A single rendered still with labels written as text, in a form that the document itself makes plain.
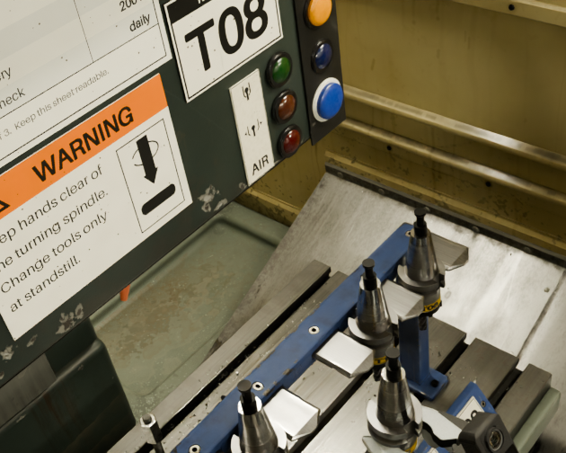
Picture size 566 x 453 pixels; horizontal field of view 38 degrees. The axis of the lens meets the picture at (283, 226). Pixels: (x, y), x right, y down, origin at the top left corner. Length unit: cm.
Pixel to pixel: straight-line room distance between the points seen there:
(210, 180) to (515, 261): 116
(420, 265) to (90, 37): 69
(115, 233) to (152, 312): 151
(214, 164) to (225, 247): 158
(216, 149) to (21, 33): 19
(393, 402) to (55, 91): 57
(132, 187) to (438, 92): 111
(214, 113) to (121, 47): 10
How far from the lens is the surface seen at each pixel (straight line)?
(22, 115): 48
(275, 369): 102
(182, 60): 54
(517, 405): 139
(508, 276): 169
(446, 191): 173
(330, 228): 184
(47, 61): 48
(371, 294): 101
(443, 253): 116
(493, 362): 144
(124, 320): 206
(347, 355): 104
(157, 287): 211
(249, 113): 61
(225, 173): 61
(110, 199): 54
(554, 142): 153
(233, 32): 57
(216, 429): 99
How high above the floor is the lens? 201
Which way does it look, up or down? 41 degrees down
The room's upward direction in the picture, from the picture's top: 10 degrees counter-clockwise
